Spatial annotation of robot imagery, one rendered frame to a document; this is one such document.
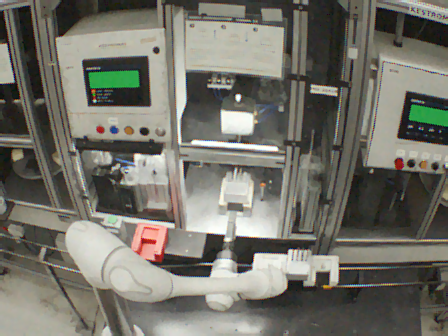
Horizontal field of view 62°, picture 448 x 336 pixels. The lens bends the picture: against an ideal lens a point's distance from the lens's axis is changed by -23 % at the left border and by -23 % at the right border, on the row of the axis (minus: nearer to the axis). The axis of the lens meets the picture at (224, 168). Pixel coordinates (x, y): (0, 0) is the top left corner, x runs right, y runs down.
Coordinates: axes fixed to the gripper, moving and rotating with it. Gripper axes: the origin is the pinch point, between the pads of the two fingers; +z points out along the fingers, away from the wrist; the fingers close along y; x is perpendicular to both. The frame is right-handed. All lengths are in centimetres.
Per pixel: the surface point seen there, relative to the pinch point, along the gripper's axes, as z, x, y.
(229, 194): 14.5, 3.0, 1.4
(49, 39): 3, 67, 82
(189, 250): -8.2, 16.2, -9.8
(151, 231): -4.0, 32.5, -5.7
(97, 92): 0, 46, 59
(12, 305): -21, 154, -100
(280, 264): -9.3, -20.7, -13.0
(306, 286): -17.8, -33.1, -17.3
